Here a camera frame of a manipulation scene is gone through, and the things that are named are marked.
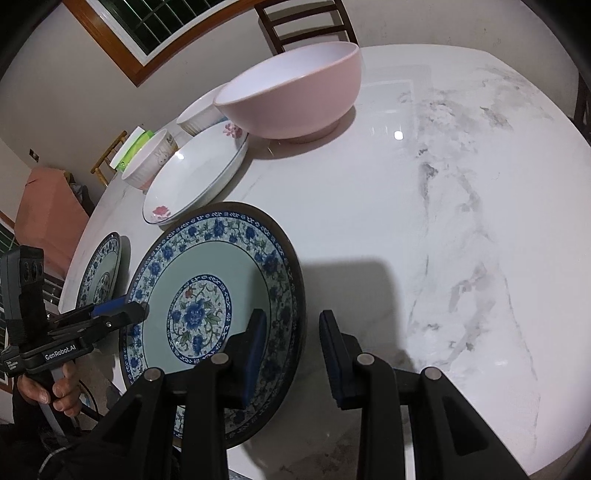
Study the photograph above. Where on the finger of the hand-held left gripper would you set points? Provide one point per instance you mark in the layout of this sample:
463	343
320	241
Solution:
113	307
136	313

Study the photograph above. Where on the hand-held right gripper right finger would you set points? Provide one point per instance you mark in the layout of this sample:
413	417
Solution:
333	355

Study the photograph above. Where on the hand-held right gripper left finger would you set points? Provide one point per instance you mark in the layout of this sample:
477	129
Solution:
256	355

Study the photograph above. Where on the small blue floral plate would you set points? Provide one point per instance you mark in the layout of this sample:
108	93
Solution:
99	272

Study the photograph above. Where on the large blue floral plate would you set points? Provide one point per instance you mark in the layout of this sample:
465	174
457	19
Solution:
217	258

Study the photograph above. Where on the white bowl rabbit print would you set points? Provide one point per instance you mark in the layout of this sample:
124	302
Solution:
147	168

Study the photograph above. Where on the white plate pink flowers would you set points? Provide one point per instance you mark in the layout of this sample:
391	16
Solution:
194	175

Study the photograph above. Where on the white ribbed bowl blue print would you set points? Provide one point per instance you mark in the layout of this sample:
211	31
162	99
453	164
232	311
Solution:
198	115

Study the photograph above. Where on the large pink bowl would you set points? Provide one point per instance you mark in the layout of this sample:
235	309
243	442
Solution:
314	92

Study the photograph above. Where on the person's left hand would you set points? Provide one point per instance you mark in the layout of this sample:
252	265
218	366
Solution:
62	392

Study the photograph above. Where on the dark wooden armchair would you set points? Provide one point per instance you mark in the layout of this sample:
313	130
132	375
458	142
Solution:
53	290

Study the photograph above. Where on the green grille window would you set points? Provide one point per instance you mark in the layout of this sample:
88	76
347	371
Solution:
5	235

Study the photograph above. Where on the pink cloth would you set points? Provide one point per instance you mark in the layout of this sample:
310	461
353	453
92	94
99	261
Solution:
46	207

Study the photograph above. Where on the dark cloth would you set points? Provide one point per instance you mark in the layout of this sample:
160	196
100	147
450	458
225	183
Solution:
83	196

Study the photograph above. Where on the bamboo chair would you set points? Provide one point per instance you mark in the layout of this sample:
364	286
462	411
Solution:
99	168

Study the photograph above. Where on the green tissue box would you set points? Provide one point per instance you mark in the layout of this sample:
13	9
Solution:
134	145

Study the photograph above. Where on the wooden framed window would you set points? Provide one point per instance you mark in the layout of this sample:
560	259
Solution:
152	27

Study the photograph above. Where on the dark wooden chair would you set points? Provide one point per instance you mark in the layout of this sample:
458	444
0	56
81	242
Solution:
584	106
267	21

